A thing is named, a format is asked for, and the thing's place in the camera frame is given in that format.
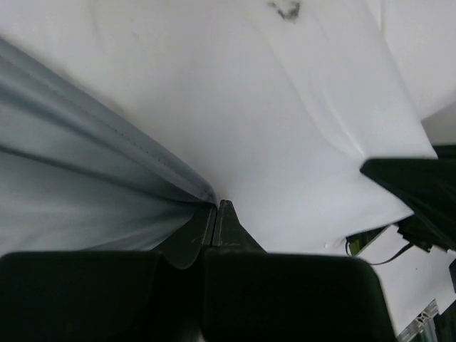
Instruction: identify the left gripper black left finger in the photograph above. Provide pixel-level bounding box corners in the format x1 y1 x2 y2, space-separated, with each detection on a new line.
162 204 217 269

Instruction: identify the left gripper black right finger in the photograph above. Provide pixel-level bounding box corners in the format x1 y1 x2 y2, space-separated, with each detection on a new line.
212 199 266 253

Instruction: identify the grey pillowcase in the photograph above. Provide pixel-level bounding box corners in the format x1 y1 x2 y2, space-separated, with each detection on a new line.
1 41 217 254

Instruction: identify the white pillow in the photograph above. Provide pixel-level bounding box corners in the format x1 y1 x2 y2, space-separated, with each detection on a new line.
1 1 455 252

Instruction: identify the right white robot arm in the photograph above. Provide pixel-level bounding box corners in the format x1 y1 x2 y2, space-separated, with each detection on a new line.
360 144 455 264

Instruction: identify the aluminium frame rail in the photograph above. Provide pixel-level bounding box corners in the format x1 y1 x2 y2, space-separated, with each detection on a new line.
398 299 442 342

